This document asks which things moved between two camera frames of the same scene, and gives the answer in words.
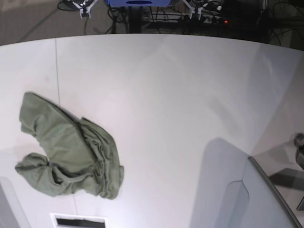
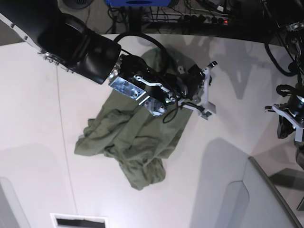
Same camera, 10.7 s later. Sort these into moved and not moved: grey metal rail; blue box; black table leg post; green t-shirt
Moved: green t-shirt
Not moved: blue box; black table leg post; grey metal rail
